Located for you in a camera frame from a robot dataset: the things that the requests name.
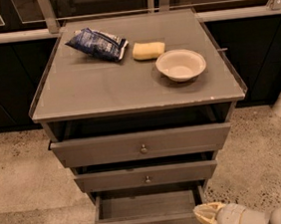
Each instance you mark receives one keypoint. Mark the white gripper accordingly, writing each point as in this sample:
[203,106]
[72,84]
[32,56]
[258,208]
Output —
[228,216]

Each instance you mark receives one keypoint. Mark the grey bottom drawer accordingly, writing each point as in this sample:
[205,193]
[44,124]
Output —
[158,204]

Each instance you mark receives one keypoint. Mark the grey drawer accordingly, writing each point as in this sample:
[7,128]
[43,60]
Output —
[158,204]
[140,145]
[147,175]

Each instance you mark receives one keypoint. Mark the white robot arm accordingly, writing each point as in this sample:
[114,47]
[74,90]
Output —
[275,215]

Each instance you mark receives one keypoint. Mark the grey middle drawer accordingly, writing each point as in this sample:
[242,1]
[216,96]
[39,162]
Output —
[147,175]

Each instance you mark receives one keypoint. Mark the grey drawer cabinet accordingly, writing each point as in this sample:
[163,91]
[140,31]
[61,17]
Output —
[81,97]

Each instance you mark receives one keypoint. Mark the grey top drawer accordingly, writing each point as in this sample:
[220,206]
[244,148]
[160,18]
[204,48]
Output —
[140,145]

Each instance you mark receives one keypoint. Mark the white paper bowl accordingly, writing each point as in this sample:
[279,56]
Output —
[180,65]

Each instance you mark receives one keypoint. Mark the yellow sponge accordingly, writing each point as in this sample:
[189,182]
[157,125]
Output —
[146,51]

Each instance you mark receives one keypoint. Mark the blue chip bag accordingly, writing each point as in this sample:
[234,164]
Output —
[100,45]

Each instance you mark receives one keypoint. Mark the metal railing frame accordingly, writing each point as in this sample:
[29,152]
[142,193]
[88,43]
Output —
[27,20]

